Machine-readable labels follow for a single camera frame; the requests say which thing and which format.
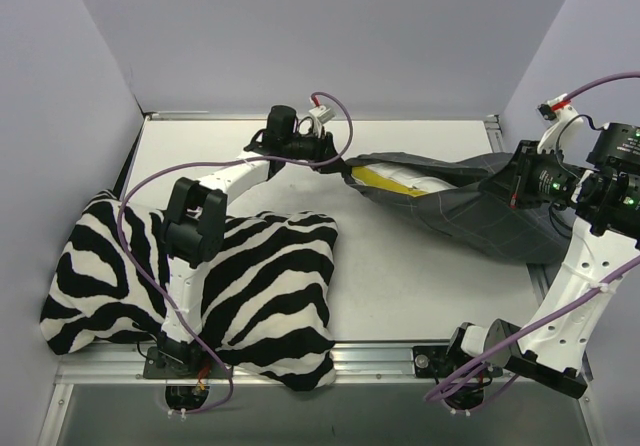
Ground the dark grey checked pillowcase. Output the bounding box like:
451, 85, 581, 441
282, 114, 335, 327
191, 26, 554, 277
343, 152, 569, 264

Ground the white pillow with yellow edge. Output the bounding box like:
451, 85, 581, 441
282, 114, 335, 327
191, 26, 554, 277
351, 163, 454, 197

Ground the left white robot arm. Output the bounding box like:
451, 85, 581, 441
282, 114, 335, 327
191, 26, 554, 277
157, 104, 337, 377

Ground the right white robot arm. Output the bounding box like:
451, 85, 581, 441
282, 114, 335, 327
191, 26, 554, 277
426, 123, 639, 400

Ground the zebra striped cushion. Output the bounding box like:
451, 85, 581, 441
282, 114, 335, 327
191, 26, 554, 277
39, 191, 338, 392

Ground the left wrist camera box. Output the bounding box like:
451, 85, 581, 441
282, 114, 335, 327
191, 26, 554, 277
309, 105, 335, 127

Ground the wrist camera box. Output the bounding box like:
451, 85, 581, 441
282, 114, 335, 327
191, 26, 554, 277
537, 94, 585, 154
309, 105, 335, 127

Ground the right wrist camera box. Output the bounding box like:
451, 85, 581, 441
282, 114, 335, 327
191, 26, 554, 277
537, 94, 585, 154

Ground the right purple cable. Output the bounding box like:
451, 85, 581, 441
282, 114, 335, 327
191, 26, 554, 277
423, 70, 640, 412

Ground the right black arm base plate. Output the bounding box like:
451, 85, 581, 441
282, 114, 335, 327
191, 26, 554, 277
411, 344, 472, 380

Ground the aluminium rail frame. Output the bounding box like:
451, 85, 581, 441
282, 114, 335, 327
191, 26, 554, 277
37, 110, 596, 446

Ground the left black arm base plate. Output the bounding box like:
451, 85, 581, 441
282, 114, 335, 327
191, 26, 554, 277
142, 346, 227, 380

